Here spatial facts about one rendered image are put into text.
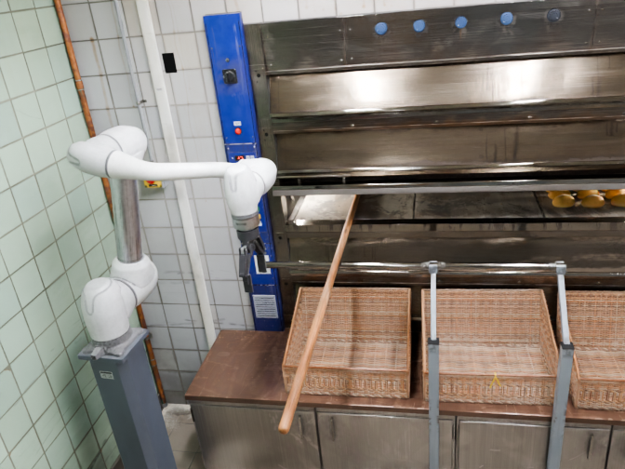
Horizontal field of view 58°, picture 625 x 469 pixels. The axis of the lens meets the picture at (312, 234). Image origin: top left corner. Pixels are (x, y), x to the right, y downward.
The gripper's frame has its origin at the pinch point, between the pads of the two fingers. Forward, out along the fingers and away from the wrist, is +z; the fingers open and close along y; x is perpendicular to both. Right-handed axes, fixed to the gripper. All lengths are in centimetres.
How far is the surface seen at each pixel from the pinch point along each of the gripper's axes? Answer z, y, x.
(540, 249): 30, -87, 101
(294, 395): 12, 42, 26
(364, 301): 55, -73, 21
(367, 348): 75, -62, 24
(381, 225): 16, -79, 31
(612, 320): 62, -81, 133
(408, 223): 16, -81, 43
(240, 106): -44, -72, -28
